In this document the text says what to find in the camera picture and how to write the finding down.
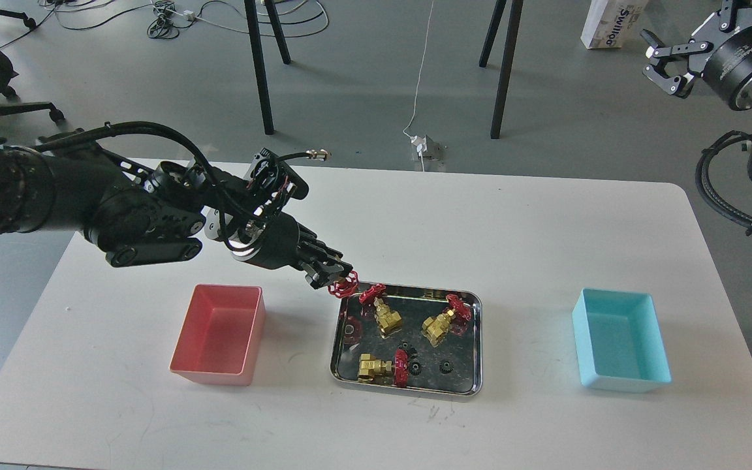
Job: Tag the black table leg left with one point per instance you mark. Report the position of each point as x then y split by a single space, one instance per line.
258 58

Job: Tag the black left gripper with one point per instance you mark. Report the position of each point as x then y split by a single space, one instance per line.
285 242

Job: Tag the pink plastic box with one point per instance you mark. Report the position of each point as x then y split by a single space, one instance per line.
220 338

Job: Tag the white cardboard box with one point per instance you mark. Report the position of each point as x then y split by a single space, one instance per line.
610 23

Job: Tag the light blue plastic box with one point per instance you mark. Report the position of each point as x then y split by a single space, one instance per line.
618 341

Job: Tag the white power adapter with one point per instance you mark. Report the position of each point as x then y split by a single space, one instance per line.
425 148

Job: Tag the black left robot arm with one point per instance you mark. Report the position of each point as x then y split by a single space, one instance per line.
138 215

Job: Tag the brass valve red handle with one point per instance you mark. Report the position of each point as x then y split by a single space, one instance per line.
371 368
388 320
345 287
454 319

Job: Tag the brass valve red handle top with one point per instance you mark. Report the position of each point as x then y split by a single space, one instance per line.
388 320

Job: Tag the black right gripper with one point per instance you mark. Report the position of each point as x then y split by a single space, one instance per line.
720 53

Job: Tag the black table leg right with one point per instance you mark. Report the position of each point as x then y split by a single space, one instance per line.
511 36

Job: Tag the black table leg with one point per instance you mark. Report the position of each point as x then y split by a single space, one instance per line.
511 36
258 58

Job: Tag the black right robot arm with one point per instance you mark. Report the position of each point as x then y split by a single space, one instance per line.
702 177

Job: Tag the brass valve red handle bottom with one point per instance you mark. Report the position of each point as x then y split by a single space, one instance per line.
371 368

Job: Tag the shiny metal tray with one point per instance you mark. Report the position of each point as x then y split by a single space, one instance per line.
411 339

